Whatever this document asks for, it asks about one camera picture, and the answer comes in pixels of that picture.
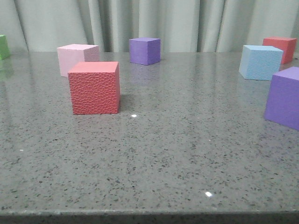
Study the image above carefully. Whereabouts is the red foam cube right back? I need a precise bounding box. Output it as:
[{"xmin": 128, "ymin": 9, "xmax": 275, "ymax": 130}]
[{"xmin": 263, "ymin": 36, "xmax": 297, "ymax": 64}]

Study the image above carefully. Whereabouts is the purple foam cube right front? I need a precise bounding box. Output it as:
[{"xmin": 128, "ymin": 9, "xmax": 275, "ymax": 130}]
[{"xmin": 264, "ymin": 67, "xmax": 299, "ymax": 130}]

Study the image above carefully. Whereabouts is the purple foam cube centre back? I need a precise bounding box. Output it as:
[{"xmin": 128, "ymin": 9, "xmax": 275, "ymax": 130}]
[{"xmin": 129, "ymin": 37, "xmax": 161, "ymax": 65}]

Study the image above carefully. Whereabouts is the purple foam cube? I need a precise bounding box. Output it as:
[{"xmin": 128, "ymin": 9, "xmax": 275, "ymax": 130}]
[
  {"xmin": 129, "ymin": 37, "xmax": 161, "ymax": 65},
  {"xmin": 264, "ymin": 67, "xmax": 299, "ymax": 130}
]

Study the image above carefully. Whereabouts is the green foam cube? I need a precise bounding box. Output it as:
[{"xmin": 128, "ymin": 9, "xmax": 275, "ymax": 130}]
[{"xmin": 0, "ymin": 35, "xmax": 10, "ymax": 60}]

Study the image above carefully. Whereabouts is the light blue textured foam cube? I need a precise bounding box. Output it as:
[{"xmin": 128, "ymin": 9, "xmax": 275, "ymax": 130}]
[{"xmin": 239, "ymin": 45, "xmax": 284, "ymax": 80}]

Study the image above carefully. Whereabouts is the grey curtain backdrop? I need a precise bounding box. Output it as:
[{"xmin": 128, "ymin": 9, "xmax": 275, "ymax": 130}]
[{"xmin": 0, "ymin": 0, "xmax": 299, "ymax": 52}]

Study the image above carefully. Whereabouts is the red textured foam cube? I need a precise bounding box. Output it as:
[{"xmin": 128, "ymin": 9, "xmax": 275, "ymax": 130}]
[{"xmin": 68, "ymin": 61, "xmax": 121, "ymax": 115}]

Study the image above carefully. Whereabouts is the pink foam cube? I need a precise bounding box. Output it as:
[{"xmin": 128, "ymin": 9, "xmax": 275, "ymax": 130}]
[{"xmin": 57, "ymin": 44, "xmax": 100, "ymax": 77}]

